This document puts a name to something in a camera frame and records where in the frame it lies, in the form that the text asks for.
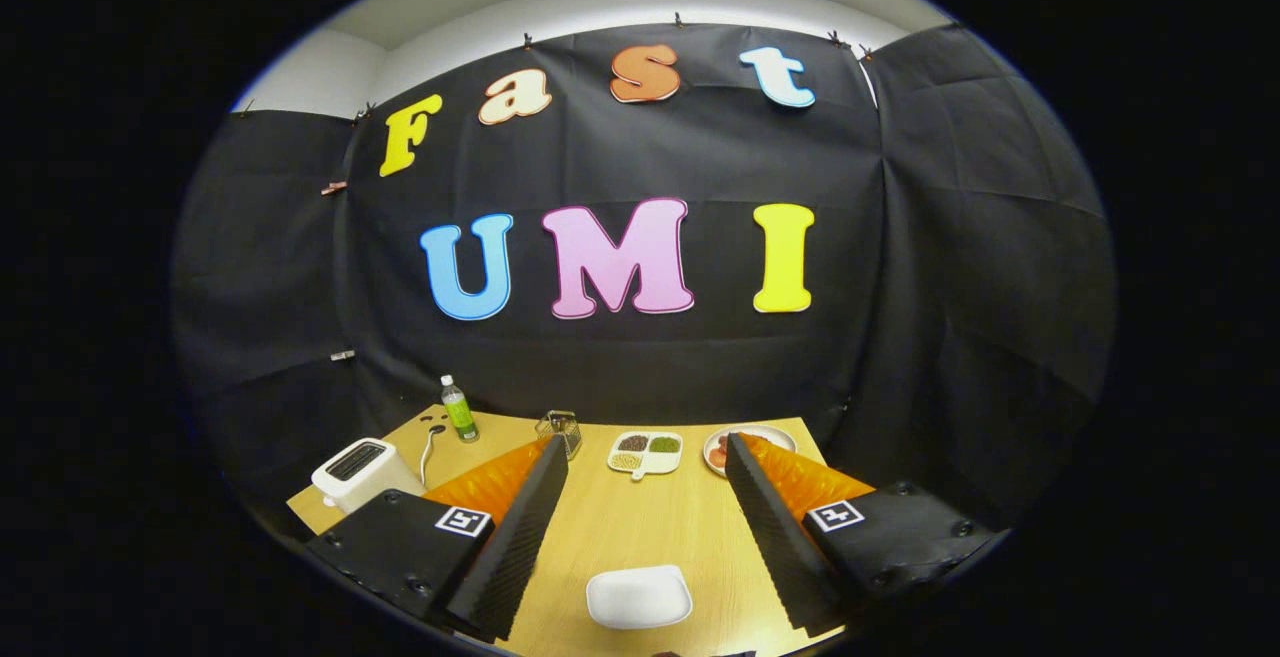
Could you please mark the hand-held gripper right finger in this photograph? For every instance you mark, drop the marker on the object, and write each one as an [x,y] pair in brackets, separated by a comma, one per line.
[775,537]

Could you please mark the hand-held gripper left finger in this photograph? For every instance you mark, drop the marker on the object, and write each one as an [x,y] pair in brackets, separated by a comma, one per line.
[505,547]

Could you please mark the red meat slices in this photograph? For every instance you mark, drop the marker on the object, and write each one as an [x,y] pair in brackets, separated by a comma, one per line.
[717,452]

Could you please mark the white oval plate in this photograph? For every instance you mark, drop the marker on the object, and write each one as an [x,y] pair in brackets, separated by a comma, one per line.
[770,430]

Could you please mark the white divided dish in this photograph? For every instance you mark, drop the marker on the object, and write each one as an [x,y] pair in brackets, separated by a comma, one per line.
[666,463]

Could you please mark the green drink bottle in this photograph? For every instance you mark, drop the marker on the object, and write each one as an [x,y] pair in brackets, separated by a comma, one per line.
[460,417]

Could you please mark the white square plate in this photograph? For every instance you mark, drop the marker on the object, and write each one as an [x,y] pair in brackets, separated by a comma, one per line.
[640,597]

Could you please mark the pile of green beans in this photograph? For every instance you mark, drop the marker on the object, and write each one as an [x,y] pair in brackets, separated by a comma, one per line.
[665,444]

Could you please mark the white toaster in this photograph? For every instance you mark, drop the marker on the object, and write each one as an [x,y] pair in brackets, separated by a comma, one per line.
[375,484]

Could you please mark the pile of yellow beans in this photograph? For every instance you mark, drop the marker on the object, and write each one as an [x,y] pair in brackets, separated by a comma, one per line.
[626,461]

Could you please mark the pile of dark beans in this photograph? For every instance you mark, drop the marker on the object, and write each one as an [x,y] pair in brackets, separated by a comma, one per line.
[633,443]

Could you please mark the black backdrop cloth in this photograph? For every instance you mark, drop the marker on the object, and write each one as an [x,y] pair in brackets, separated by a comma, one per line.
[650,157]

